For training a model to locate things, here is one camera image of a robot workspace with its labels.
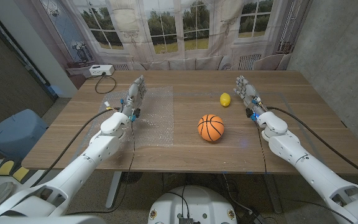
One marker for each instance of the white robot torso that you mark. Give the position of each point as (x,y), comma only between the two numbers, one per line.
(193,205)

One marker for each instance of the black power adapter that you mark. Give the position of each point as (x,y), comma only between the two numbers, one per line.
(253,218)

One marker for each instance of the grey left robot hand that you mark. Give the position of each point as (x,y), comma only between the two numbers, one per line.
(134,95)

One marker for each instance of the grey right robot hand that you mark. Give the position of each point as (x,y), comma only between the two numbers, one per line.
(250,95)

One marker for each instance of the clear bubble wrap sheet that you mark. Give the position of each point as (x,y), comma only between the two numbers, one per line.
(157,124)

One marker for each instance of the small orange basketball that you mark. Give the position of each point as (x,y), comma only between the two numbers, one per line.
(210,127)

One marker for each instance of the printed window scene backdrop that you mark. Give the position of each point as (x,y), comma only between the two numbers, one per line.
(166,31)

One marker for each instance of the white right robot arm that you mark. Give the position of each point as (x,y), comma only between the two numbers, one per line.
(306,168)

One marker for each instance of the blue plastic chair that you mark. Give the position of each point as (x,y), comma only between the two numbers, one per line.
(14,133)

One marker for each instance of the white power strip box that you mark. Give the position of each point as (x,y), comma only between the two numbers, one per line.
(101,70)

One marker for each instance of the yellow lemon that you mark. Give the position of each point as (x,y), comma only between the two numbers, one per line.
(225,99)

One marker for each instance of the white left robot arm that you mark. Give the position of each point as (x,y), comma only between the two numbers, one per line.
(73,174)

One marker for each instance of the black round floor object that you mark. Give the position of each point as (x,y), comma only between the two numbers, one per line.
(132,177)

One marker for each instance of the grey metal table leg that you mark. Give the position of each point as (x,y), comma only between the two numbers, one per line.
(113,189)
(273,193)

